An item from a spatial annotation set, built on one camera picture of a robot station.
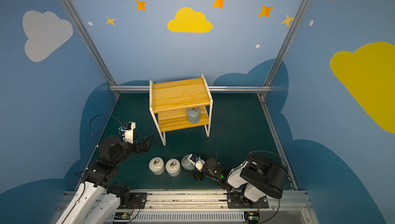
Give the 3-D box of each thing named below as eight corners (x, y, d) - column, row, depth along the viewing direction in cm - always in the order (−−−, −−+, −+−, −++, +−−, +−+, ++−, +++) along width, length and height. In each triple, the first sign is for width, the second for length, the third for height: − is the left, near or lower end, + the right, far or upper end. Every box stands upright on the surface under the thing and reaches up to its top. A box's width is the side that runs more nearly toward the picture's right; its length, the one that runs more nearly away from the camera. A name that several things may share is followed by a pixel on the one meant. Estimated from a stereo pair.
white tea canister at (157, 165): (151, 174, 83) (147, 170, 77) (153, 162, 88) (150, 156, 82) (164, 174, 83) (162, 170, 77) (166, 162, 88) (164, 156, 82)
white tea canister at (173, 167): (166, 176, 83) (164, 172, 77) (168, 163, 88) (166, 158, 82) (180, 177, 83) (179, 172, 77) (181, 163, 88) (180, 158, 82)
